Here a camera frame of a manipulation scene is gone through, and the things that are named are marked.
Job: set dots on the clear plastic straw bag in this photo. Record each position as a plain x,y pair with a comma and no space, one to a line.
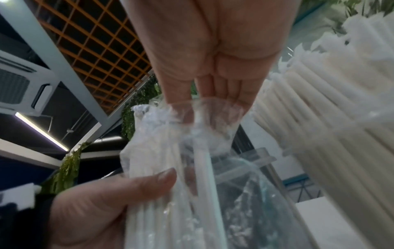
154,136

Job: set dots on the orange grid lattice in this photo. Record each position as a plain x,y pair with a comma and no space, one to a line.
89,36

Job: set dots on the person's right hand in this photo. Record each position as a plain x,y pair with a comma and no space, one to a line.
200,36

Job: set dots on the person's left hand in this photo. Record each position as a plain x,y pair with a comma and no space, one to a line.
92,209

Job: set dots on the small green fern plant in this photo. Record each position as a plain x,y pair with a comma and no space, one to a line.
67,170

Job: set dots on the white ceiling air conditioner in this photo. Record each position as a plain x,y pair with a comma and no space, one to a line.
18,85

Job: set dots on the pale grey lattice frame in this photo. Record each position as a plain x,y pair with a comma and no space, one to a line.
46,51

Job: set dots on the bundle of white straws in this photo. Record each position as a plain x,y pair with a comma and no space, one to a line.
323,85

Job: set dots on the ceiling light strip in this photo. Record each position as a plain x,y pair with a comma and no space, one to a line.
40,131

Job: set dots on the black marker wristband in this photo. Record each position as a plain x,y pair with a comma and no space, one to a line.
27,226

